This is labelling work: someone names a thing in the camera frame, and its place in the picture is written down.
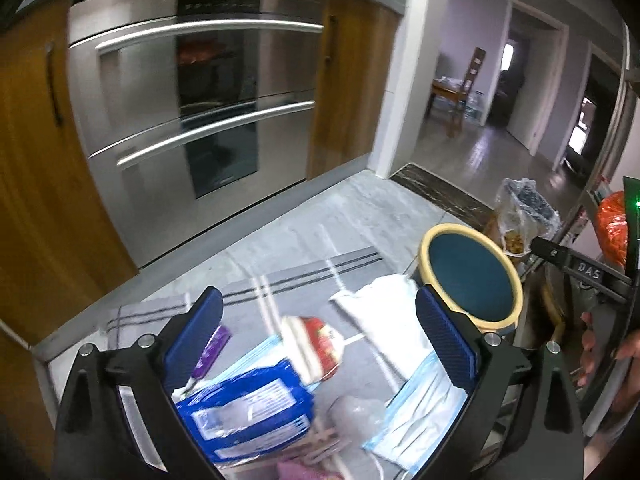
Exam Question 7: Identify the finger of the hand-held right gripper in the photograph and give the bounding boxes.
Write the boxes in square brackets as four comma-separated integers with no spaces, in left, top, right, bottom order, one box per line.
[531,236,632,292]

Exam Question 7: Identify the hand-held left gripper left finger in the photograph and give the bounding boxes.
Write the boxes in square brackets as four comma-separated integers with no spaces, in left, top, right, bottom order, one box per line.
[52,285,226,480]

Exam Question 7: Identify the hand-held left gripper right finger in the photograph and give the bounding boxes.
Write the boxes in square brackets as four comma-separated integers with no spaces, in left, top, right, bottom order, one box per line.
[416,285,587,480]

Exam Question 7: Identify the light blue face mask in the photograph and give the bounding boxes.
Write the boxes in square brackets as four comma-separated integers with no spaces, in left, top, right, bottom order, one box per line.
[362,350,471,466]
[220,335,287,382]

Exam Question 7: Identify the blue bin with yellow rim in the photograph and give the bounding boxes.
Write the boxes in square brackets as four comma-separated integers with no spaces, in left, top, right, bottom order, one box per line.
[411,222,526,341]

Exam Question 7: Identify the blue packet with white label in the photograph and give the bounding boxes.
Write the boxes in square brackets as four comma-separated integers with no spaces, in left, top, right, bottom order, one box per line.
[172,357,318,463]

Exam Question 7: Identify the red and white snack packet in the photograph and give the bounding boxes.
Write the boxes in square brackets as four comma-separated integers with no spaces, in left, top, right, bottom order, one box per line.
[280,315,348,386]

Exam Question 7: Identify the person's right hand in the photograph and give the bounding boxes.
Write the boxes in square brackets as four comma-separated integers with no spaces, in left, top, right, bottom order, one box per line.
[577,310,640,413]

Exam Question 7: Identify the purple wrapper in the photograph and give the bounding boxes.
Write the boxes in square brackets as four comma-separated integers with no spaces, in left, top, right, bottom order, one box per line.
[192,324,233,381]

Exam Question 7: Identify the orange net bag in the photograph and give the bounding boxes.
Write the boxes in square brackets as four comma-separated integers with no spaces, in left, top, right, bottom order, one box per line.
[597,192,628,266]

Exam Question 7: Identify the white paper towel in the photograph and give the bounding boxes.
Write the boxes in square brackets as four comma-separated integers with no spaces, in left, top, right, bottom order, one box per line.
[329,274,431,381]

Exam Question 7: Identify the large clear plastic bag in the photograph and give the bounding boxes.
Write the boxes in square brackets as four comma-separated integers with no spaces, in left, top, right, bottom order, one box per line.
[492,177,561,256]

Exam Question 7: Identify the stainless steel fridge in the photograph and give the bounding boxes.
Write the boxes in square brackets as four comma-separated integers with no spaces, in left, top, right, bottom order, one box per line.
[560,25,640,281]

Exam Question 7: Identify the small crumpled plastic bag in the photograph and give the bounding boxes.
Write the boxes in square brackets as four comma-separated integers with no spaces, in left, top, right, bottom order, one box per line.
[327,394,388,448]

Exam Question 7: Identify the grey striped mat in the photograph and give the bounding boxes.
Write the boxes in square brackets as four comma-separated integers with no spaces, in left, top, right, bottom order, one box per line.
[102,246,501,480]

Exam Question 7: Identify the wooden sticks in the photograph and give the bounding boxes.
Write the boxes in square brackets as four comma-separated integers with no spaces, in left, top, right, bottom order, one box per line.
[299,417,353,480]

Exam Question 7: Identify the pink cloth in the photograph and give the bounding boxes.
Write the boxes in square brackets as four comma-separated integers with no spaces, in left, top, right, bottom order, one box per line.
[276,457,326,480]

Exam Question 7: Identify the pack of water bottles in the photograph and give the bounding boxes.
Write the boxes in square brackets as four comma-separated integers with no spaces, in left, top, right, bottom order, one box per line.
[462,92,486,123]

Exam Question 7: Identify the stainless steel double oven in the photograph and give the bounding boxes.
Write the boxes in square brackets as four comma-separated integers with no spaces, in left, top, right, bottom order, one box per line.
[67,0,326,268]

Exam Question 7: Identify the wooden chair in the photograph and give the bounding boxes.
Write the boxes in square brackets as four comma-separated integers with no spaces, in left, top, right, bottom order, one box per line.
[445,47,488,136]

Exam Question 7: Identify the wooden dining table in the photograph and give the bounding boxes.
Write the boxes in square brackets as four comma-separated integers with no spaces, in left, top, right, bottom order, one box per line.
[431,77,462,111]

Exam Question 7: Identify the wide wooden cabinet door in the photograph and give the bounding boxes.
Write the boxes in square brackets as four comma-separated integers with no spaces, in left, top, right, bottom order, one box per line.
[0,0,138,346]

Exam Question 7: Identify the narrow wooden cabinet door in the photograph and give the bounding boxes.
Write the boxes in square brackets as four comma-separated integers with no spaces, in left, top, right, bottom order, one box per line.
[306,0,403,181]

